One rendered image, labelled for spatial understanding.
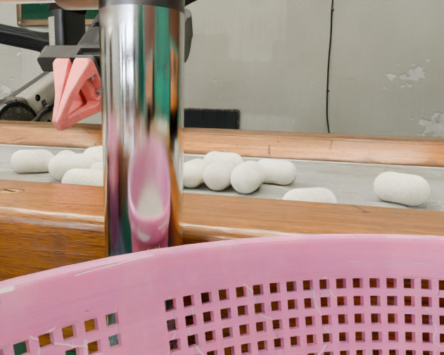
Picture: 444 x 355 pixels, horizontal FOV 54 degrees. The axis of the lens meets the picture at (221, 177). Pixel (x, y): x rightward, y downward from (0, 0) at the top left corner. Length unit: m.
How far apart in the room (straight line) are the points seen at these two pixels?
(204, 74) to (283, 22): 0.50
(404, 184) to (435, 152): 0.22
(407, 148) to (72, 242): 0.41
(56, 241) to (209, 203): 0.06
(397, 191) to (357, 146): 0.21
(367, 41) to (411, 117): 0.45
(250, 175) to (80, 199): 0.15
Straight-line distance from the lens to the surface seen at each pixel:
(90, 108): 0.53
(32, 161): 0.40
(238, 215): 0.16
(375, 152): 0.51
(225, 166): 0.31
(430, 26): 2.51
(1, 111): 0.93
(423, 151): 0.52
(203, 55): 2.49
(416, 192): 0.30
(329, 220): 0.16
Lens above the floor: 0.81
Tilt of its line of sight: 10 degrees down
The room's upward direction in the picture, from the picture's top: 1 degrees clockwise
